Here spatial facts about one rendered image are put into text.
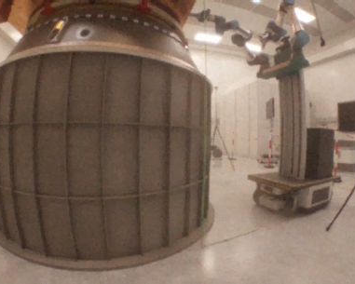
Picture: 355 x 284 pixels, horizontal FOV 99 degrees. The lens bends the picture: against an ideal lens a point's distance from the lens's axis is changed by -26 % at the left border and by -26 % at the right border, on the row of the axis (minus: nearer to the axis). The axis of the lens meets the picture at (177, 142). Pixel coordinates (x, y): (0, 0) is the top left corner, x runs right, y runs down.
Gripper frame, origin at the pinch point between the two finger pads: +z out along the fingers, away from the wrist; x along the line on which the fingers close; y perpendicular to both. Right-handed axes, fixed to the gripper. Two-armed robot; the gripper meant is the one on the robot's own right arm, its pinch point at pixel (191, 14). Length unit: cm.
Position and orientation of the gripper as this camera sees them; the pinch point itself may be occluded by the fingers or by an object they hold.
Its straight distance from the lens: 187.8
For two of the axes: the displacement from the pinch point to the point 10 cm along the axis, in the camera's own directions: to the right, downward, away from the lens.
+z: -9.8, -0.1, -2.0
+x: -2.0, -0.3, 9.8
